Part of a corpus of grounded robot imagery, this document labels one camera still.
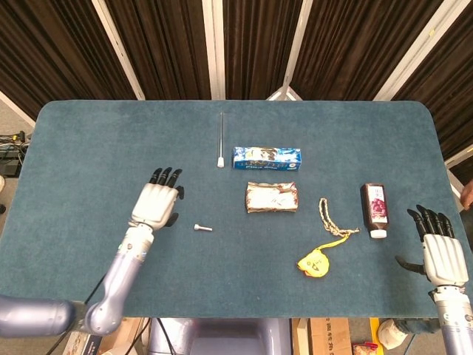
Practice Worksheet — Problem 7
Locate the blue felt table cover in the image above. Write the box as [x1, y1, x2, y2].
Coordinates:
[0, 100, 473, 320]

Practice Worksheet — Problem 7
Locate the brown cardboard box printed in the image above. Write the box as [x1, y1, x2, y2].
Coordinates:
[291, 317, 352, 355]

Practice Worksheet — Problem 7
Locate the dark brown bottle white cap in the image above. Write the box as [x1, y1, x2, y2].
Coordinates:
[360, 183, 391, 239]

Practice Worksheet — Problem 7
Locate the white frame post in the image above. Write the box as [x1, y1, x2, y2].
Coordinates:
[91, 0, 146, 101]
[372, 0, 456, 101]
[265, 0, 315, 101]
[201, 0, 226, 100]

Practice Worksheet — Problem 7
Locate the white frame bar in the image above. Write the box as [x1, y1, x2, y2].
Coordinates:
[0, 90, 36, 129]
[445, 143, 473, 167]

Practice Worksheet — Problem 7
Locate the silver red snack packet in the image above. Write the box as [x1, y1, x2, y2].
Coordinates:
[245, 180, 299, 214]

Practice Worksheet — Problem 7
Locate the black yellow cable bundle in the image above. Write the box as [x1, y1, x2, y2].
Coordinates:
[0, 131, 31, 149]

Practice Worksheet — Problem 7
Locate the person's bare hand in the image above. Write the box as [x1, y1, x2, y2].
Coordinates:
[460, 180, 473, 212]

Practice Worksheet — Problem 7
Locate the white printed carton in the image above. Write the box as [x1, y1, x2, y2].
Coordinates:
[65, 331, 109, 355]

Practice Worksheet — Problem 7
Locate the right robot hand grey black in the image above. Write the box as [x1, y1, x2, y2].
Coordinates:
[394, 204, 467, 291]

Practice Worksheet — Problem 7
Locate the dark brown curtain panel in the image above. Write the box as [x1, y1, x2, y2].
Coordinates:
[105, 0, 214, 101]
[223, 0, 304, 101]
[0, 0, 136, 120]
[391, 0, 473, 186]
[291, 0, 444, 101]

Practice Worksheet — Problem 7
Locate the lavender robot base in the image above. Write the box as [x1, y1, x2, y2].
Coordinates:
[147, 317, 293, 355]

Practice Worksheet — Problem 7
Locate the blue jeans leg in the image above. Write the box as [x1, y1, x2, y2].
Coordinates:
[397, 317, 444, 337]

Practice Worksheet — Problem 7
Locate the braided beige rope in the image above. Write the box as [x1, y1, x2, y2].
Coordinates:
[319, 197, 361, 237]

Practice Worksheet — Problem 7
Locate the black floor cable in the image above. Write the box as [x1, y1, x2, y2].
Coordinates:
[127, 317, 169, 355]

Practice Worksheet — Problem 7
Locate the black power device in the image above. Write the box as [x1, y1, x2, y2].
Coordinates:
[0, 144, 24, 177]

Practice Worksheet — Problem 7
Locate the yellow tape measure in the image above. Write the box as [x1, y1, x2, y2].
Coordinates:
[296, 233, 352, 278]

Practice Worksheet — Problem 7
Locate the plain brown cardboard box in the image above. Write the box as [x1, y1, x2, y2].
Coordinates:
[98, 317, 146, 355]

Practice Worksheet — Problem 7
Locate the glass test tube white stopper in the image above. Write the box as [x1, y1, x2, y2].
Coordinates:
[215, 112, 226, 169]

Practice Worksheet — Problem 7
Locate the left robot hand grey black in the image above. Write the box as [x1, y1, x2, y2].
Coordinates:
[127, 166, 186, 230]

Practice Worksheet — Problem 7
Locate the blue biscuit box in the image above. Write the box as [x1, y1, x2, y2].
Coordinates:
[232, 146, 302, 172]

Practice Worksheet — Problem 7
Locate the white shoe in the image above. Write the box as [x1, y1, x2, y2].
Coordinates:
[378, 319, 410, 351]

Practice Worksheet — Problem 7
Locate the red snack bag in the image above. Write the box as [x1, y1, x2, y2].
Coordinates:
[352, 342, 380, 355]

